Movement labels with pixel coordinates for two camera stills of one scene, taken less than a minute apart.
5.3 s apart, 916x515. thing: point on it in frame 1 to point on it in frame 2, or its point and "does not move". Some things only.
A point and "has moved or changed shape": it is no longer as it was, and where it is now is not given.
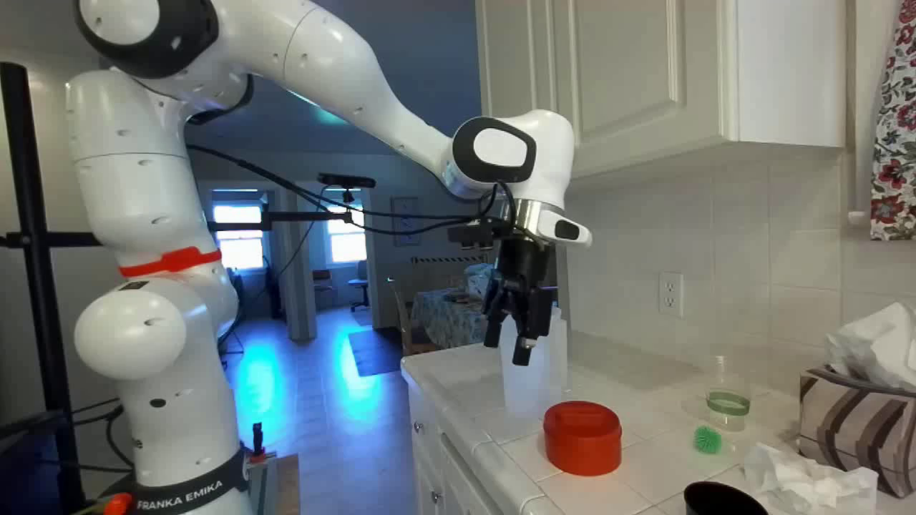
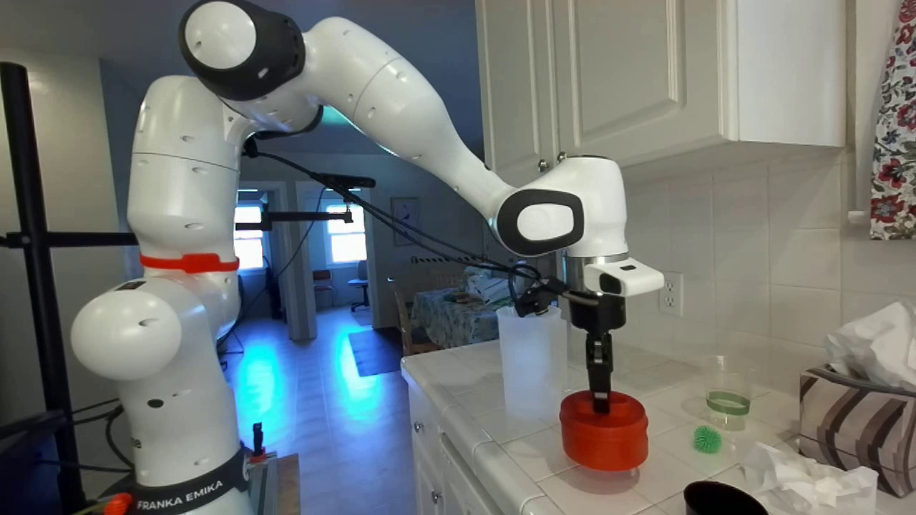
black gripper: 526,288 to 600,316
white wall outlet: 673,295 does not move
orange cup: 583,440 has moved or changed shape
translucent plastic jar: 534,388 does not move
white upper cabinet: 672,80 does not move
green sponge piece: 708,440 does not move
